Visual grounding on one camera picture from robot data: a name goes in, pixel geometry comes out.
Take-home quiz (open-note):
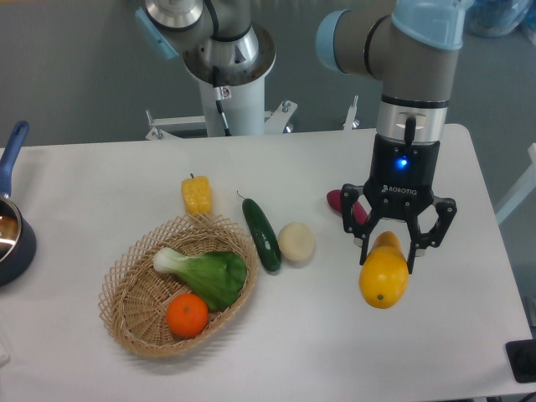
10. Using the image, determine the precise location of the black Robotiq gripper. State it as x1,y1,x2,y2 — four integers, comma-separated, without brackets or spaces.
340,134,457,274

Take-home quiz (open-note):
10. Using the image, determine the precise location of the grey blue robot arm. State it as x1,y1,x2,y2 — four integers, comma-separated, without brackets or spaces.
135,1,470,264

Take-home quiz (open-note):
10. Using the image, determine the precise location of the woven wicker basket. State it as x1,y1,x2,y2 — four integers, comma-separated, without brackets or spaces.
99,215,259,358

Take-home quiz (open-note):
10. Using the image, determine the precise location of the purple sweet potato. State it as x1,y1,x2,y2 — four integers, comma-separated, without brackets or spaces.
326,189,368,224

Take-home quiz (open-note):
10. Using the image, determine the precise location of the white round onion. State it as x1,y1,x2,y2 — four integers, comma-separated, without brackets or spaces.
277,222,315,262

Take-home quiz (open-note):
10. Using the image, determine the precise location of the dark green cucumber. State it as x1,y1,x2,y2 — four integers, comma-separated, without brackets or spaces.
236,191,281,275

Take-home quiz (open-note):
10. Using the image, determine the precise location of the black device at edge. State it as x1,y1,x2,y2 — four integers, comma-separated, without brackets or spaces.
505,339,535,384

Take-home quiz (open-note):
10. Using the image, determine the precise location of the green bok choy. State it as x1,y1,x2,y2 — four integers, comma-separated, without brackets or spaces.
152,248,248,312

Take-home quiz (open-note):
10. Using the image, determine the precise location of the yellow bell pepper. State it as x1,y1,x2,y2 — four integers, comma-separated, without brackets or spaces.
181,173,212,214

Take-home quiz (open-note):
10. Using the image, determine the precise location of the blue plastic bag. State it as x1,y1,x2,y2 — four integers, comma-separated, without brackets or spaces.
466,1,535,45

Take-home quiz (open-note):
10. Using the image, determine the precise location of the orange fruit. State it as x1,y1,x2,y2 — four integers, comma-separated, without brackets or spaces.
166,293,209,338

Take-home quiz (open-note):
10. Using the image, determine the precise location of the dark blue saucepan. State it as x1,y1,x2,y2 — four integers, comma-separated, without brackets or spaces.
1,121,37,286

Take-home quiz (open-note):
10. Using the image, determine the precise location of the white frame at right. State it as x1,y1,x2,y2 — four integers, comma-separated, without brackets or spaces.
495,143,535,225

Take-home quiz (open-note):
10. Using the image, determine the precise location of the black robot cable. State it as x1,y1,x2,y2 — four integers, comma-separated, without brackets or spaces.
203,0,233,137

